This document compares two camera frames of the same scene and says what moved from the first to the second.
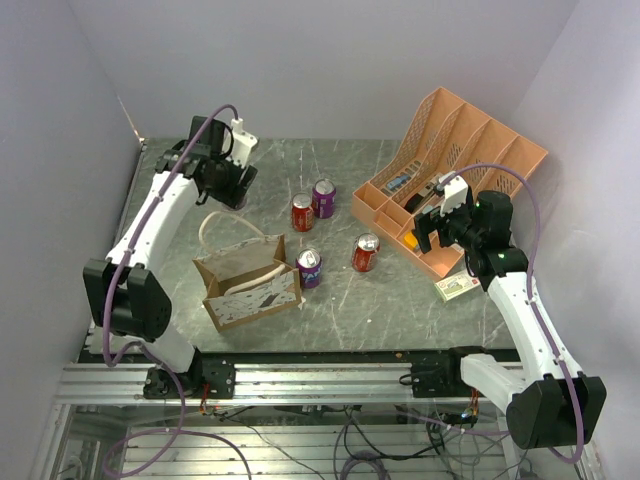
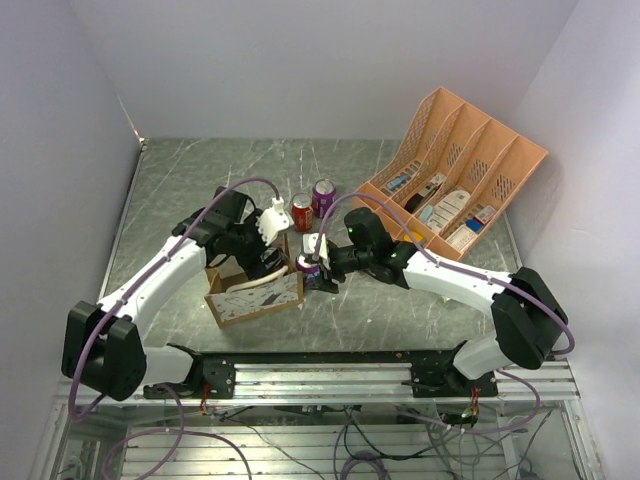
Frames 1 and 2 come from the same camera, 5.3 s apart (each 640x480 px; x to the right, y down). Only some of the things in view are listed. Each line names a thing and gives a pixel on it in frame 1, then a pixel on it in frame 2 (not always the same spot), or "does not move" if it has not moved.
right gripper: [432, 220] -> [327, 283]
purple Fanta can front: [309, 261] does not move
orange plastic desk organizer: [448, 136] does not move
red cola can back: [302, 212] does not move
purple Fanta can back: [323, 199] does not move
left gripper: [235, 195] -> [251, 264]
